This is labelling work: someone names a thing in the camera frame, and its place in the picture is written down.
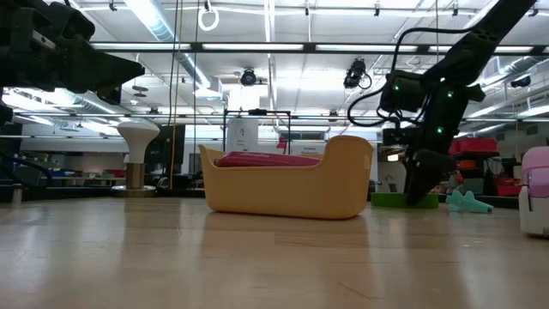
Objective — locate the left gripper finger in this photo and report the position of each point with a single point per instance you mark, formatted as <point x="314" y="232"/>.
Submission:
<point x="116" y="79"/>
<point x="107" y="60"/>

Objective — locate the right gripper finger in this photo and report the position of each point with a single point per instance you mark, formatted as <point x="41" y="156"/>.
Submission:
<point x="422" y="180"/>

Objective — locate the green tape roll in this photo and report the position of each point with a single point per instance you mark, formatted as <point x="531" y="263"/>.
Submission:
<point x="386" y="201"/>

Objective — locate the yellow plastic bin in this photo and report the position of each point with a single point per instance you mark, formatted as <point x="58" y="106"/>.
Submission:
<point x="283" y="193"/>

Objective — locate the red stapler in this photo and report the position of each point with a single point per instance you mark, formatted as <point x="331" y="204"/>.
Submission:
<point x="266" y="159"/>

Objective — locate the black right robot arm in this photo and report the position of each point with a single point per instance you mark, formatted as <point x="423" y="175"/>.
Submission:
<point x="472" y="56"/>

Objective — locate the red storage bins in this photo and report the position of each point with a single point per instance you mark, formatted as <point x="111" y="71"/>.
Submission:
<point x="474" y="146"/>

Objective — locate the white mushroom table lamp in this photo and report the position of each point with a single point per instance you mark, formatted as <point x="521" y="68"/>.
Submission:
<point x="137" y="137"/>

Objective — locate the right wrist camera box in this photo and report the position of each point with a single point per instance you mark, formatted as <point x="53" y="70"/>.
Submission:
<point x="403" y="92"/>

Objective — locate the black round overhead camera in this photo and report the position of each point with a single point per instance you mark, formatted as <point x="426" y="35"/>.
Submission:
<point x="248" y="78"/>

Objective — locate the black rack frame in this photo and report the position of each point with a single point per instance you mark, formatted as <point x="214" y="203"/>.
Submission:
<point x="257" y="112"/>

